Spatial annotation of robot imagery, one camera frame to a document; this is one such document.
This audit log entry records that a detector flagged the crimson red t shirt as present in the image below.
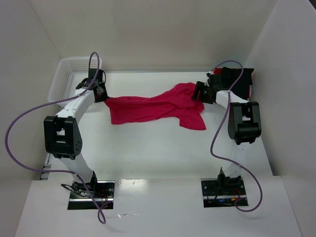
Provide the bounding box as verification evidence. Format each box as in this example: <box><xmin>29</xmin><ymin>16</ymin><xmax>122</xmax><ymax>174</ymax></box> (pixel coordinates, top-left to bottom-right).
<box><xmin>104</xmin><ymin>82</ymin><xmax>206</xmax><ymax>131</ymax></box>

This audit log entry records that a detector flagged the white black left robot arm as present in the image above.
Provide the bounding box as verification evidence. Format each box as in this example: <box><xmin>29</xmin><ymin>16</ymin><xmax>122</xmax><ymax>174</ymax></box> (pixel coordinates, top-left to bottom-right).
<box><xmin>43</xmin><ymin>69</ymin><xmax>109</xmax><ymax>192</ymax></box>

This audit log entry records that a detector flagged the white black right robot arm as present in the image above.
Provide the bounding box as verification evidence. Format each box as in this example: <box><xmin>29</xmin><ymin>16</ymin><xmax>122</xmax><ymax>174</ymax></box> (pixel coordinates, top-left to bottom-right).
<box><xmin>192</xmin><ymin>72</ymin><xmax>262</xmax><ymax>188</ymax></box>

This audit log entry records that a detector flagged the white plastic perforated basket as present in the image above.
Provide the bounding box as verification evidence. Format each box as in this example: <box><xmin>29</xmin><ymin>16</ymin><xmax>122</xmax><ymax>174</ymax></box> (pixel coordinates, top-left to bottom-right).
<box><xmin>47</xmin><ymin>56</ymin><xmax>102</xmax><ymax>102</ymax></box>

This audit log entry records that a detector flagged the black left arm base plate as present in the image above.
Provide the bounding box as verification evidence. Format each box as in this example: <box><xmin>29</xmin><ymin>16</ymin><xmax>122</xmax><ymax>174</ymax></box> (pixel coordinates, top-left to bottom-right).
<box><xmin>61</xmin><ymin>180</ymin><xmax>115</xmax><ymax>210</ymax></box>

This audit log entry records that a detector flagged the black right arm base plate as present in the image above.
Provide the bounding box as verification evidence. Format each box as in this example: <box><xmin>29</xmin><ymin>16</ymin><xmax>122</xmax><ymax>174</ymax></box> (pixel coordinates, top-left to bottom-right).
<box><xmin>201</xmin><ymin>178</ymin><xmax>248</xmax><ymax>208</ymax></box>

